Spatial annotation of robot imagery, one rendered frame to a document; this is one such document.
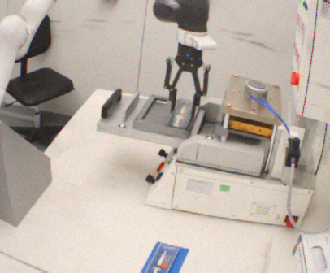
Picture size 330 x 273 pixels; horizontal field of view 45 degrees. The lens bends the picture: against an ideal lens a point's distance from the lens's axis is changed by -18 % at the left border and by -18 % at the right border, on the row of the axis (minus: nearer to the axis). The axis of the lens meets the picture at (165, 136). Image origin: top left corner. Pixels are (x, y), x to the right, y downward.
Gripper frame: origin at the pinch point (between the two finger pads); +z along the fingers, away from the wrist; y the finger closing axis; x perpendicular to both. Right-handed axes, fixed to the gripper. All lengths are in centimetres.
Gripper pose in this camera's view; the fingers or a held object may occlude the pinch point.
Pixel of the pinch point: (184, 104)
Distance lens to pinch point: 142.9
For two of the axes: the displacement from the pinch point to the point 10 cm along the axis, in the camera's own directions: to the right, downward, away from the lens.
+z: -1.0, 8.7, 4.9
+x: -2.3, 4.6, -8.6
